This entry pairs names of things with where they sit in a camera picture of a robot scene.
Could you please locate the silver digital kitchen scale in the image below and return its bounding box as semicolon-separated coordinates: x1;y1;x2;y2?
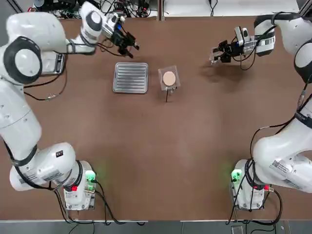
39;52;67;75

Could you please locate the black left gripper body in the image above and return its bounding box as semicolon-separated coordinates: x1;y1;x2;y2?
110;29;130;49

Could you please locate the aluminium frame post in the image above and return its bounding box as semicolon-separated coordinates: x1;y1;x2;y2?
156;0;164;21

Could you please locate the small glass beaker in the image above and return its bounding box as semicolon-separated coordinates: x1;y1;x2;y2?
209;50;222;65

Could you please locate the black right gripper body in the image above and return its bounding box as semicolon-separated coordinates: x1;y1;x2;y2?
228;40;245;59

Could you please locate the black left base cable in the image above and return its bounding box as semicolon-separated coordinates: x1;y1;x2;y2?
94;180;148;225

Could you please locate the black wire tripod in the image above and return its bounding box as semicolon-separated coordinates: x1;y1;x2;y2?
162;85;177;103

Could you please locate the black right base cable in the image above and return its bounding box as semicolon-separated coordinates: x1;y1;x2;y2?
228;187;283;225

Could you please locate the black base cable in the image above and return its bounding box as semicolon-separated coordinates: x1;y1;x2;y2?
228;187;283;225
94;180;148;225

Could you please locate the ribbed metal tray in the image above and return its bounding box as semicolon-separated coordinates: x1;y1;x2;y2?
112;61;149;94

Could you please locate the black equipment box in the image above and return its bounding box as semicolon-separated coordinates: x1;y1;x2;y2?
43;0;80;12

